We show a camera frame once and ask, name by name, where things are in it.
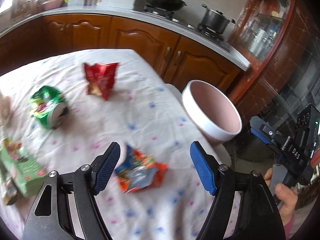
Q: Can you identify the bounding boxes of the orange blue snack bag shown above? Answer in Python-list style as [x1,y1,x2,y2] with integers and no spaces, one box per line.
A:
[115,144,168,193]

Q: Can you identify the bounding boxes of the green drink carton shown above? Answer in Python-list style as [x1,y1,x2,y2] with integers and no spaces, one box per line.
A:
[1,137,47,198]

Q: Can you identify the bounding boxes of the crushed green soda can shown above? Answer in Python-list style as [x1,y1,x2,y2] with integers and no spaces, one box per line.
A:
[29,86,69,129]

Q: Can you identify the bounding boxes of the red snack bag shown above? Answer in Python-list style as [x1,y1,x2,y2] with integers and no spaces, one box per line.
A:
[82,62,119,101]

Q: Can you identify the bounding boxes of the pink white trash bin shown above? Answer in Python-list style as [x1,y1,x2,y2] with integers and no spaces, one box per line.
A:
[182,80,242,145]

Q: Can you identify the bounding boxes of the person right hand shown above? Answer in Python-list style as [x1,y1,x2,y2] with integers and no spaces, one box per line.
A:
[274,183,298,226]

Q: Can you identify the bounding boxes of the floral white tablecloth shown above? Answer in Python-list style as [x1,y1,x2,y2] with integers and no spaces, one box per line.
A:
[1,49,231,239]

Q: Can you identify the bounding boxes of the lower wooden cabinets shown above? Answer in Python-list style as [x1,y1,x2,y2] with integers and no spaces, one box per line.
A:
[1,13,246,102]

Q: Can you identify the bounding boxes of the gas stove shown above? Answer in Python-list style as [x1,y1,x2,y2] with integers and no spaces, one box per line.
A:
[131,4,231,53]

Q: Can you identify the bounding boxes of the glass display cabinet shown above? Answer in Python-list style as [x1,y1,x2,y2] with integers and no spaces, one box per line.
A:
[228,0,292,62]

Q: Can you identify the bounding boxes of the steel stock pot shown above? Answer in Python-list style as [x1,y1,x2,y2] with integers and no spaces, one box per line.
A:
[201,4,235,35]

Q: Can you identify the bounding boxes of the pink basin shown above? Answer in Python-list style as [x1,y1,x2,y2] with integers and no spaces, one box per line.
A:
[41,0,63,11]

